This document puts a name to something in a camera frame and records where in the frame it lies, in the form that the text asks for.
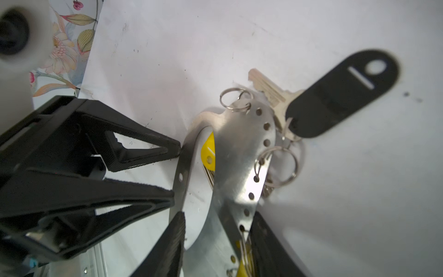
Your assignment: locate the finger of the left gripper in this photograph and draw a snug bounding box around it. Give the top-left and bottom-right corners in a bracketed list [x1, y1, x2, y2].
[76, 100, 181, 172]
[1, 169, 174, 260]

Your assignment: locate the steel key holder plate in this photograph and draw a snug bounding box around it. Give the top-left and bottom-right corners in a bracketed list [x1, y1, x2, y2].
[170, 88, 289, 277]

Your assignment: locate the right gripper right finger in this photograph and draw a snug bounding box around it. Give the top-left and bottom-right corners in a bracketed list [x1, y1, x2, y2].
[250, 212, 306, 277]

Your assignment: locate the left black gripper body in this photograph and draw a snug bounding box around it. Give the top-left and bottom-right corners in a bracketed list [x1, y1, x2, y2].
[1, 96, 107, 262]

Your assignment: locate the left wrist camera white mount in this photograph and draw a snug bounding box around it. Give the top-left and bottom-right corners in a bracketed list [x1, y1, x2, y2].
[1, 0, 53, 133]

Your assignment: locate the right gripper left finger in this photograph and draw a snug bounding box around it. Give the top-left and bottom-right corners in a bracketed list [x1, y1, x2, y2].
[131, 212, 186, 277]

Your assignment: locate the black key tag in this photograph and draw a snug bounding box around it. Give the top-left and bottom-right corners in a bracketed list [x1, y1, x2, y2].
[285, 50, 400, 138]

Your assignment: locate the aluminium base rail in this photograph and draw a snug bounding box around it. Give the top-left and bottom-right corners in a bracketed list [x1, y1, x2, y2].
[30, 244, 108, 277]

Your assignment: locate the silver key on black tag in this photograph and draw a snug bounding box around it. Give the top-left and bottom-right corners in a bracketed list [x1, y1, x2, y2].
[248, 69, 305, 132]

